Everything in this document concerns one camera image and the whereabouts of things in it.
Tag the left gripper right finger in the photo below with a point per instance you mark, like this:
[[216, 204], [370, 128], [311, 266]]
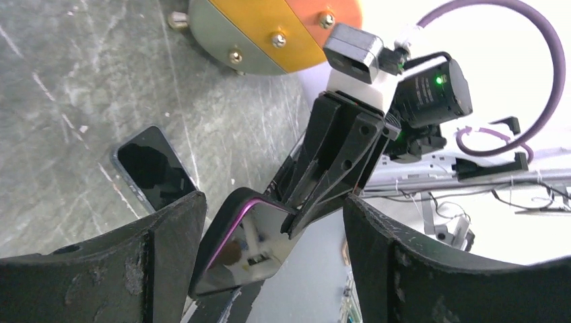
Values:
[[402, 275]]

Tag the purple phone black screen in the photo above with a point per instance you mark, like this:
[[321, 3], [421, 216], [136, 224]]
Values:
[[252, 250]]

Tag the aluminium frame rail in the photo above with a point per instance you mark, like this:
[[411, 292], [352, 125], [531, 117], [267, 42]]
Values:
[[441, 172]]

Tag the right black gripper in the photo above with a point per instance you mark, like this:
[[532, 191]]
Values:
[[341, 145]]

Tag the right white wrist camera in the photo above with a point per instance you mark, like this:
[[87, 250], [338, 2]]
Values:
[[362, 67]]

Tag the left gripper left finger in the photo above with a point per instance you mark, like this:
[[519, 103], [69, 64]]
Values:
[[139, 272]]

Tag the white cylinder orange yellow face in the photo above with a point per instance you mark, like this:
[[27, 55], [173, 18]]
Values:
[[266, 37]]

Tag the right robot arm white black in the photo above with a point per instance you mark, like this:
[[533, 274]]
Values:
[[422, 103]]

